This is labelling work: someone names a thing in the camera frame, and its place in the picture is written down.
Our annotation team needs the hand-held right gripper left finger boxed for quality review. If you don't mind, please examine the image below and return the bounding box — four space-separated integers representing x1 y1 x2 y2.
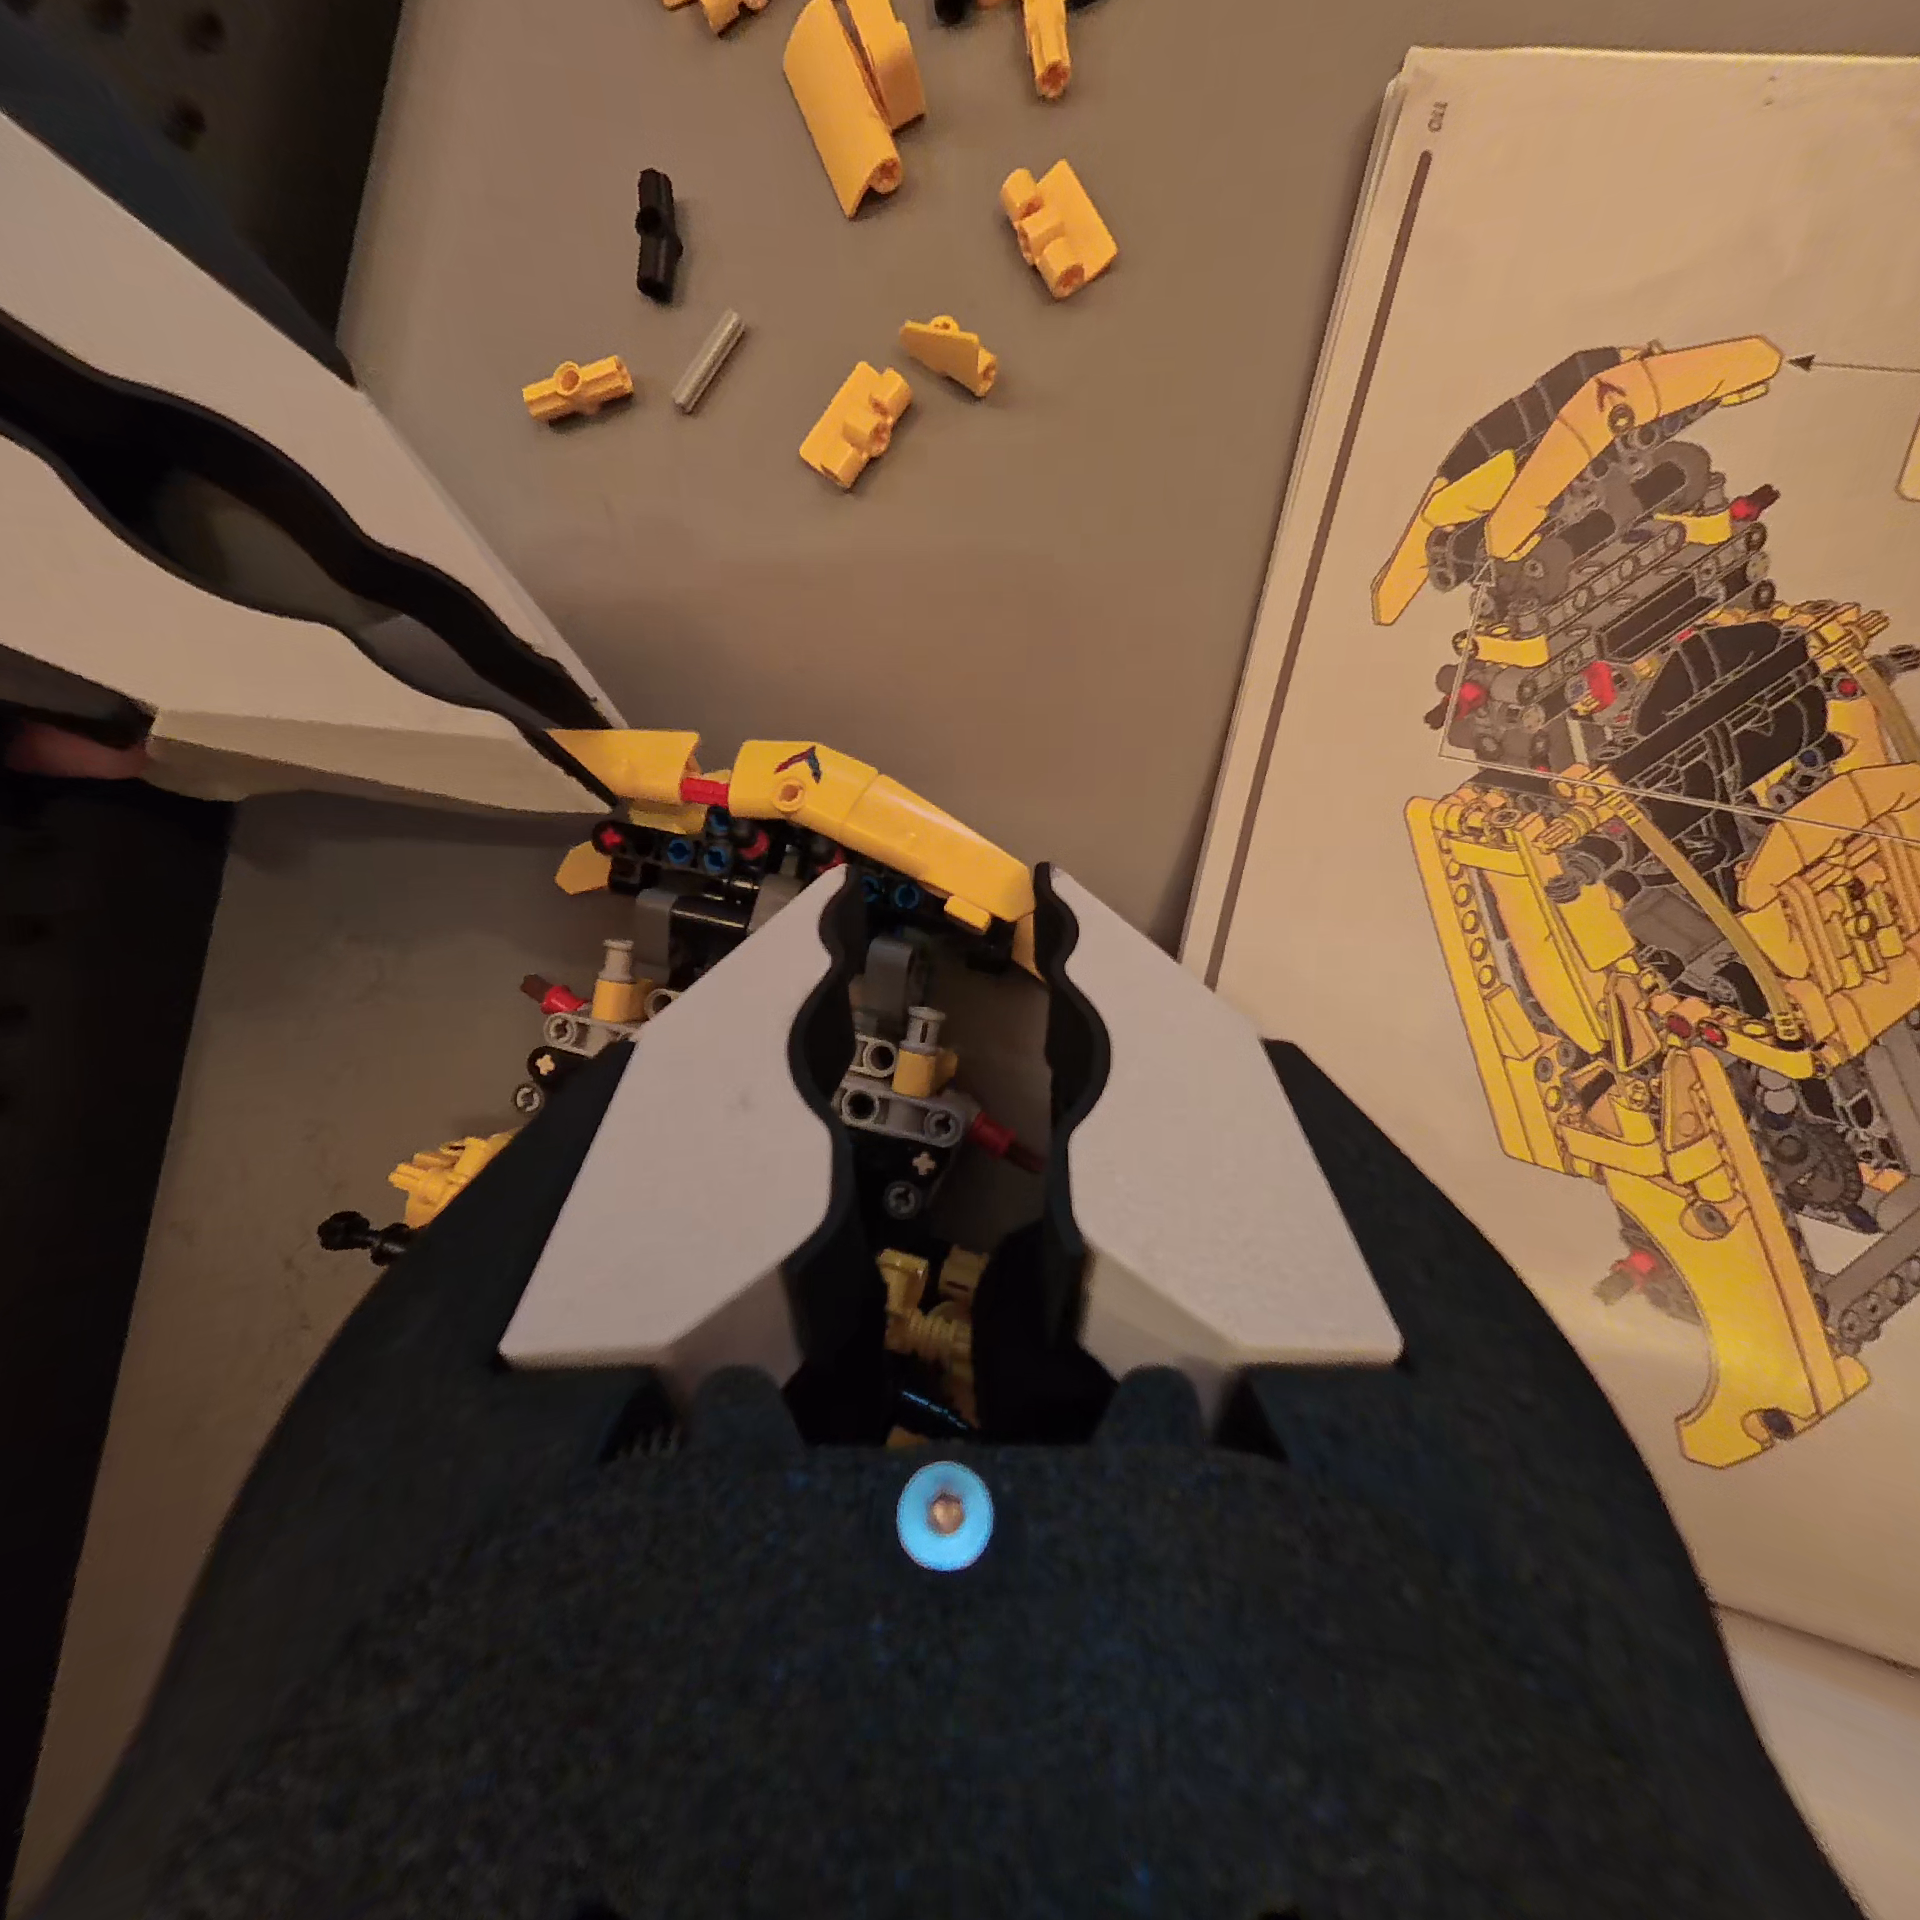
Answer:
498 867 858 1393

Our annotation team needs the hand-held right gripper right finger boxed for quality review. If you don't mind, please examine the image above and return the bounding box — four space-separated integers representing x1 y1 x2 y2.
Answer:
1036 862 1403 1393

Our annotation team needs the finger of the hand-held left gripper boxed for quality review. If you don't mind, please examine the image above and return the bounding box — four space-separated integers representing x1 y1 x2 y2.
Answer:
0 110 629 734
0 404 620 819

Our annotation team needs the yellow arrow panel assembly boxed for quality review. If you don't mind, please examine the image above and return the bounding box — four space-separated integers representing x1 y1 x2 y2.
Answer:
726 736 1047 982

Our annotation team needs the yellow toy car model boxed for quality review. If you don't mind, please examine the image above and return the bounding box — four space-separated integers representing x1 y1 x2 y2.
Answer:
315 810 1052 1443

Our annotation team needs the yellow panel with black pins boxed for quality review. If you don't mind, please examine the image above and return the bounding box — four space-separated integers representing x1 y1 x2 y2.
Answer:
551 816 782 903

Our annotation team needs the pile of yellow black bricks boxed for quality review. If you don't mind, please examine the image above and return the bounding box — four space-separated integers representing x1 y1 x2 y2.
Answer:
522 0 1121 491

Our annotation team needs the open instruction booklet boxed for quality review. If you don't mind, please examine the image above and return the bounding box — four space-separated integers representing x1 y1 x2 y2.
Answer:
1177 47 1920 1920

